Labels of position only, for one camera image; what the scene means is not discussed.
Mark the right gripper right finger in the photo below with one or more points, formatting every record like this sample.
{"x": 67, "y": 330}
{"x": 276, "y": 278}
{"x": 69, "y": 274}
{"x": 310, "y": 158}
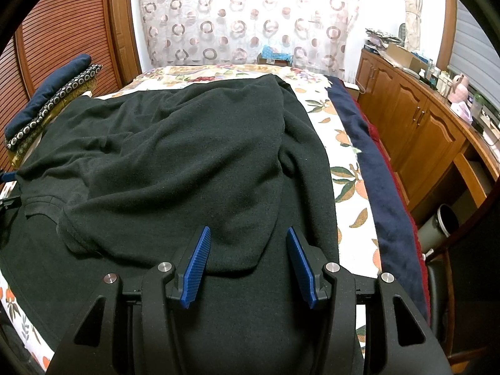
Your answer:
{"x": 356, "y": 324}

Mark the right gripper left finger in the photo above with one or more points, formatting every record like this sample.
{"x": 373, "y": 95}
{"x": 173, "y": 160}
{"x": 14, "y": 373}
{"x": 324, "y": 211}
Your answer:
{"x": 127, "y": 326}

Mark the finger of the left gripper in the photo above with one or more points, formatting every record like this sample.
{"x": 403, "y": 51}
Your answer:
{"x": 8, "y": 202}

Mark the black printed t-shirt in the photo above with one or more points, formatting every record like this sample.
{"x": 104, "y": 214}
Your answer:
{"x": 176, "y": 203}

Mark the mustard yellow folded garment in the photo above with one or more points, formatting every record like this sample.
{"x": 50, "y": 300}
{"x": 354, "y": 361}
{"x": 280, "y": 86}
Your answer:
{"x": 19, "y": 154}

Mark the navy blanket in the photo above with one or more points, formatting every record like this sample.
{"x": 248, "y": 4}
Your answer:
{"x": 395, "y": 228}

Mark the orange print bed sheet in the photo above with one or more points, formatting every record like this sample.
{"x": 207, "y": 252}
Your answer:
{"x": 347, "y": 187}

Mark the dark patterned folded garment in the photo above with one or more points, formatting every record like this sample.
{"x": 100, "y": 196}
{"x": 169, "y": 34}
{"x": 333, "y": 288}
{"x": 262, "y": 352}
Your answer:
{"x": 90, "y": 73}

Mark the grey cylindrical bin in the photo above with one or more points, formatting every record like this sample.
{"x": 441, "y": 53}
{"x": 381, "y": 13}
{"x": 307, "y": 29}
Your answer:
{"x": 439, "y": 227}

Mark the navy folded garment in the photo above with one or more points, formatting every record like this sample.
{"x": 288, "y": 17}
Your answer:
{"x": 45, "y": 92}

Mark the brown louvered wardrobe door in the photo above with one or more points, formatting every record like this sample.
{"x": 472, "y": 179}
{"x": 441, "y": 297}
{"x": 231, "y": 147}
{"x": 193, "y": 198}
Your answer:
{"x": 56, "y": 31}

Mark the wooden sideboard cabinet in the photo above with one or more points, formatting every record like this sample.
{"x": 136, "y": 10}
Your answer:
{"x": 435, "y": 155}

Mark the pink kettle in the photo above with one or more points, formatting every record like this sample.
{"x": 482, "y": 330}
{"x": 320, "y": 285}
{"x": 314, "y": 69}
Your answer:
{"x": 459, "y": 90}

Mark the circle pattern curtain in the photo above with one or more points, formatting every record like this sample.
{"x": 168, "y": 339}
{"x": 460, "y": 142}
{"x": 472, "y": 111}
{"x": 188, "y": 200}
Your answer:
{"x": 317, "y": 35}

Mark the floral quilt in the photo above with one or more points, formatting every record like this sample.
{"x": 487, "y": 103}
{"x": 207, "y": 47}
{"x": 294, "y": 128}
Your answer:
{"x": 177, "y": 76}

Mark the cardboard box on cabinet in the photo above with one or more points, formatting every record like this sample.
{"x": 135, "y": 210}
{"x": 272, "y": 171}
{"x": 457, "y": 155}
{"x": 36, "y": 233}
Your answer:
{"x": 404, "y": 58}

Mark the grey window blind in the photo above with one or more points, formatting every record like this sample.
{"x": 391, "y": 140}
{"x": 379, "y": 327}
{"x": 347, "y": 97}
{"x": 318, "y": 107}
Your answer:
{"x": 475, "y": 56}

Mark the blue item box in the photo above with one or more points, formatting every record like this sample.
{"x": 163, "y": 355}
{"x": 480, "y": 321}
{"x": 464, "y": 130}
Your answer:
{"x": 271, "y": 56}

